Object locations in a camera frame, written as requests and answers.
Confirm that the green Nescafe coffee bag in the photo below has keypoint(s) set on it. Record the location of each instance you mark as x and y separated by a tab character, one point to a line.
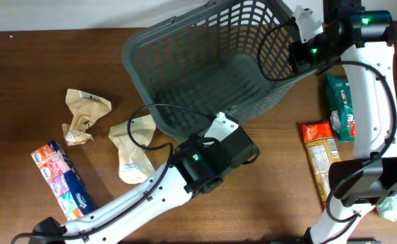
339	106

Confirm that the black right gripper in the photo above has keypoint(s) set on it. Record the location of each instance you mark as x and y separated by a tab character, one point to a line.
298	57

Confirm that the small pale green packet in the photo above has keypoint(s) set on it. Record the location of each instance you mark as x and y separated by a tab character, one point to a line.
388	208

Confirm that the beige paper pouch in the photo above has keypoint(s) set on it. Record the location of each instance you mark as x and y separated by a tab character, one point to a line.
134	165

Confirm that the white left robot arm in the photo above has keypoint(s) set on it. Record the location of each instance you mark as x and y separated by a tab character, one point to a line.
198	166

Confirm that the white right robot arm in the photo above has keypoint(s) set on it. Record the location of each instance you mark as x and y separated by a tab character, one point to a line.
362	42

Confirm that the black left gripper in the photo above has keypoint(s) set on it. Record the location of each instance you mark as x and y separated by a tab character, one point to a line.
244	146

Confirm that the orange spaghetti pasta pack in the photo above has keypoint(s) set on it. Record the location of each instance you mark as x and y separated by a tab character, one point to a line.
322	152

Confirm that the grey plastic laundry basket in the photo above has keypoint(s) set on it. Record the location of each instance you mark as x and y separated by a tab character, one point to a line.
226	56

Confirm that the crumpled brown paper pouch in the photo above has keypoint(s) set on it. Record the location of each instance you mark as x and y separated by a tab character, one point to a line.
86	109

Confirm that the Kleenex tissue multipack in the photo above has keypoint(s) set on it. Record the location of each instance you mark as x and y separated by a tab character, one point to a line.
65	183

